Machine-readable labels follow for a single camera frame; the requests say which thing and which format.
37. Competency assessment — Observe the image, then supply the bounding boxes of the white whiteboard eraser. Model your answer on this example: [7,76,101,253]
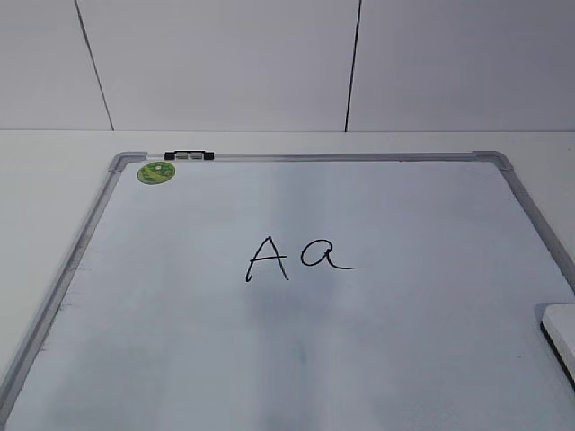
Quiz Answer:
[541,303,574,368]

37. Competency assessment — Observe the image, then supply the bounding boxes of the black and grey board clip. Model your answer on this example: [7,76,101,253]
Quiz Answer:
[164,151,215,161]

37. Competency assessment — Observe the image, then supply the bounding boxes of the green round magnet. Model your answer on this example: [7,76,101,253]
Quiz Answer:
[137,161,176,185]

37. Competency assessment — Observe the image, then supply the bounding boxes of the white board with aluminium frame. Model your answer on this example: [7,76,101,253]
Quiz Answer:
[1,153,574,430]

